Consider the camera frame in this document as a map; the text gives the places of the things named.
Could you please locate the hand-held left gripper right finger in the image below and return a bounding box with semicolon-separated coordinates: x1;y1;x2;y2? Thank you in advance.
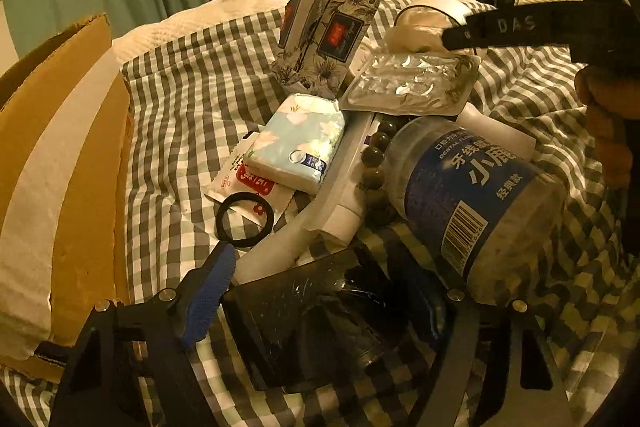
420;286;576;427

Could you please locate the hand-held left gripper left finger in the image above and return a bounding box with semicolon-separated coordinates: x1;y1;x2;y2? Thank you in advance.
50;242;241;427

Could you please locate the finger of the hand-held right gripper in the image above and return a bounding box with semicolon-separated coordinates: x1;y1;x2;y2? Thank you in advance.
442;1;589;56

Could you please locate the black hair tie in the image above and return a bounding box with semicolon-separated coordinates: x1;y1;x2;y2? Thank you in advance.
215;192;275;249

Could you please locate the dark translucent plastic case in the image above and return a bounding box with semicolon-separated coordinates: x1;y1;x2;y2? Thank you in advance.
220;247;451;395

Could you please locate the silver pill blister pack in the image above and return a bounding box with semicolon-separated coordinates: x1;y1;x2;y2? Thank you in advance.
342;52;482;116

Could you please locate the grey floral tissue pack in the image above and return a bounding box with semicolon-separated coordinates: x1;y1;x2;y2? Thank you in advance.
270;0;387;100

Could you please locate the clear jar with blue label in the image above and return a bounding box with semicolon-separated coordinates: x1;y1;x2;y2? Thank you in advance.
385;116;568;303

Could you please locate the dark bead bracelet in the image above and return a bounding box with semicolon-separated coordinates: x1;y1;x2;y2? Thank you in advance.
354;117;401;228

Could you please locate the light blue floral tissue pack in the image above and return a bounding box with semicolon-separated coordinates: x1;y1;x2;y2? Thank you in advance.
243;93;347;195

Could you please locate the brown cardboard box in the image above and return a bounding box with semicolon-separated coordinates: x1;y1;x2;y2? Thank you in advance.
0;13;136;380

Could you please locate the person's right hand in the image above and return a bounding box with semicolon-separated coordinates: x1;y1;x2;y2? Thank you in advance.
574;66;632;188

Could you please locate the white sachet with red label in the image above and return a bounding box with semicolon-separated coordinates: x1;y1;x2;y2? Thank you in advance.
206;129;296;238

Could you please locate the white textured bedspread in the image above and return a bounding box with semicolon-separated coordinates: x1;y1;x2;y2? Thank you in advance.
112;0;501;68

